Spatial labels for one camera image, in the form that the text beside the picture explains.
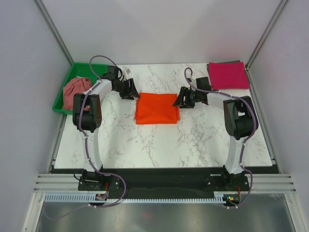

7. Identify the folded grey t shirt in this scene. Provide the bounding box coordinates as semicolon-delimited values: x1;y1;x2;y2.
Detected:
207;60;246;73

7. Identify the right aluminium frame post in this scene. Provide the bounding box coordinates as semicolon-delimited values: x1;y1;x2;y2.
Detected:
245;0;289;70

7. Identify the white slotted cable duct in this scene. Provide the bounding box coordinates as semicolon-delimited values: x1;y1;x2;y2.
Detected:
44;193;241;205

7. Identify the orange t shirt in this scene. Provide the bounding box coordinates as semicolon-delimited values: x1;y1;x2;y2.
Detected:
135;93;180;125

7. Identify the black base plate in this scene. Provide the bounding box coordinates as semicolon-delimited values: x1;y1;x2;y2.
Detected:
50;166;281;200

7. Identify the left aluminium frame post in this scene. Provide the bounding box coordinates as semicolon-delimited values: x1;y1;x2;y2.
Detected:
33;0;74;66

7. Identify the aluminium frame post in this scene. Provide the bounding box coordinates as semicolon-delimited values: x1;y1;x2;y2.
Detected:
33;0;74;66
245;0;289;70

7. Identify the green plastic bin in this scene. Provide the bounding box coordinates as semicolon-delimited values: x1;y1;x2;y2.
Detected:
52;62;97;115

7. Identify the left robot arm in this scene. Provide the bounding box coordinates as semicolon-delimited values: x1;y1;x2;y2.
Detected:
72;66;140;191

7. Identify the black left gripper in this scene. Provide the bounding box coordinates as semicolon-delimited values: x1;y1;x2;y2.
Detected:
113;79;140;101

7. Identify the folded magenta t shirt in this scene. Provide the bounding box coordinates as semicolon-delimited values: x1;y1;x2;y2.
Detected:
209;62;249;89

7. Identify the dusty pink t shirt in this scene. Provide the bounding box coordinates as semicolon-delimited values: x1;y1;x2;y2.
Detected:
62;76;92;110

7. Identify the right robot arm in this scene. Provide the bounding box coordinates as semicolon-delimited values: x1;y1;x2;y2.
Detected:
173;77;258;191

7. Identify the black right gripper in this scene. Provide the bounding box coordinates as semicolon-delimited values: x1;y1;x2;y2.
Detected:
173;86;201;109

